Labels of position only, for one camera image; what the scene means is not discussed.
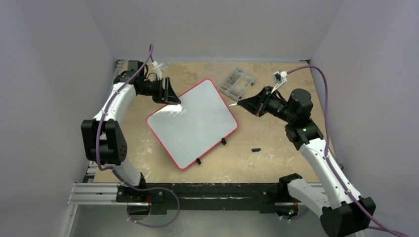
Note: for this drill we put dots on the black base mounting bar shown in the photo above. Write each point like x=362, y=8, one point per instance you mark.
x=265, y=198

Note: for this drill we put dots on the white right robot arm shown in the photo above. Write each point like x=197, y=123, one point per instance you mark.
x=341, y=208

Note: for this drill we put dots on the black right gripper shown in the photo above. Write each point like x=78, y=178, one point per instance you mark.
x=262, y=105

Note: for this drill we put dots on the red framed whiteboard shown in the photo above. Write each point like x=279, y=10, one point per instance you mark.
x=189, y=130

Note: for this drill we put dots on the wire whiteboard stand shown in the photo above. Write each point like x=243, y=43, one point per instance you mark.
x=222, y=141

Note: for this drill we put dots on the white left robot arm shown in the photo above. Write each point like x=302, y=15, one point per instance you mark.
x=138, y=82

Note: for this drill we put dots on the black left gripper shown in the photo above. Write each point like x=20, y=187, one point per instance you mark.
x=166, y=95

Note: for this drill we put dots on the clear plastic screw box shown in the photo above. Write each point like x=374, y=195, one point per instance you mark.
x=236, y=82

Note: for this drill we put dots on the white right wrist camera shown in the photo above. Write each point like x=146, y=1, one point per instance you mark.
x=280, y=78

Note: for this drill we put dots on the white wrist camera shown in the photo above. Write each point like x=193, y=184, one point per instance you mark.
x=280, y=78
x=158, y=68

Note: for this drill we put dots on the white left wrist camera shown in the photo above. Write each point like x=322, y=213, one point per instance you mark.
x=158, y=68

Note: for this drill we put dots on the aluminium front frame rail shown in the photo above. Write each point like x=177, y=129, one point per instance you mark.
x=94, y=194

